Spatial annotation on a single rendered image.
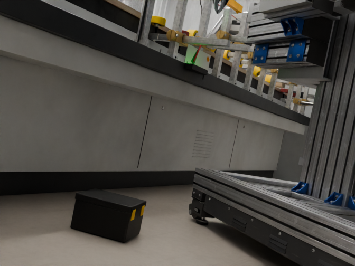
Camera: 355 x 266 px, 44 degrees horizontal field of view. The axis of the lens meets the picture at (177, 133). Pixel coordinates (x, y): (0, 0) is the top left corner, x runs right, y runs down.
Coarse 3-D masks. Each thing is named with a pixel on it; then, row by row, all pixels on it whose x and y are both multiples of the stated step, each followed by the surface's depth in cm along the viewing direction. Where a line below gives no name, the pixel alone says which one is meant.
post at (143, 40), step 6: (144, 0) 187; (150, 0) 186; (144, 6) 186; (150, 6) 187; (144, 12) 186; (150, 12) 188; (144, 18) 187; (150, 18) 188; (144, 24) 186; (150, 24) 189; (138, 30) 188; (144, 30) 186; (138, 36) 186; (144, 36) 187; (138, 42) 187; (144, 42) 187
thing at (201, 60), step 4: (188, 44) 218; (188, 48) 218; (192, 48) 222; (196, 48) 225; (188, 52) 219; (192, 52) 223; (200, 52) 230; (204, 52) 234; (188, 56) 220; (192, 56) 223; (200, 56) 230; (204, 56) 234; (208, 56) 238; (188, 60) 220; (196, 60) 227; (200, 60) 231; (204, 60) 235; (196, 64) 228; (200, 64) 232; (204, 64) 236; (208, 64) 240; (204, 68) 237
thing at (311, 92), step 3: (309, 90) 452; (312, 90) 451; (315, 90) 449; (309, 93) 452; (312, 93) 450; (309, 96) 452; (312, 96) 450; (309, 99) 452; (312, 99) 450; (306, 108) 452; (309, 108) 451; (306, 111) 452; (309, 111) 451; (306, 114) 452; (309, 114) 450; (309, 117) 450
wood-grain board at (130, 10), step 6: (108, 0) 194; (114, 0) 197; (120, 6) 202; (126, 6) 205; (126, 12) 208; (132, 12) 210; (138, 12) 214; (138, 18) 217; (162, 30) 234; (168, 30) 238; (210, 54) 285; (222, 60) 301; (258, 78) 365; (276, 90) 412
